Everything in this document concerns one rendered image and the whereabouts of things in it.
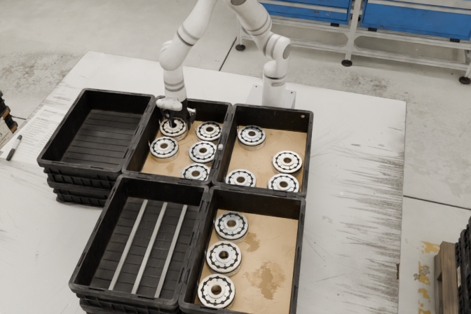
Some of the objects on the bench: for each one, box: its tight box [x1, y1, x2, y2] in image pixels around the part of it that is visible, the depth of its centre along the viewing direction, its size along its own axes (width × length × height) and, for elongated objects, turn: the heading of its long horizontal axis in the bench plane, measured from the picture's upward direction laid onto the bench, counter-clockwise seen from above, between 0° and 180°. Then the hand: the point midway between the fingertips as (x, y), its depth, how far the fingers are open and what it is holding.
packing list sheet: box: [0, 105, 67, 165], centre depth 194 cm, size 33×23×1 cm
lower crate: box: [46, 181, 111, 208], centre depth 175 cm, size 40×30×12 cm
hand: (179, 125), depth 170 cm, fingers open, 5 cm apart
